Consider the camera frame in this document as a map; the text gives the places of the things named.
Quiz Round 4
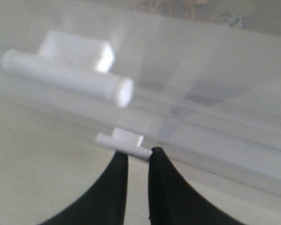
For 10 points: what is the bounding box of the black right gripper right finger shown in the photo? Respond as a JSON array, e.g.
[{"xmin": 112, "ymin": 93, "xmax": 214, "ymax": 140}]
[{"xmin": 148, "ymin": 147, "xmax": 241, "ymax": 225}]

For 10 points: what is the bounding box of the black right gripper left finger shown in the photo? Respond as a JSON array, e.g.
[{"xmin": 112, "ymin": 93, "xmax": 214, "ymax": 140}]
[{"xmin": 43, "ymin": 151, "xmax": 128, "ymax": 225}]

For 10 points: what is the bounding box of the white plastic drawer cabinet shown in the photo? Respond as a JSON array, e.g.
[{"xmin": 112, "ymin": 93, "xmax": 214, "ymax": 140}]
[{"xmin": 0, "ymin": 0, "xmax": 281, "ymax": 197}]

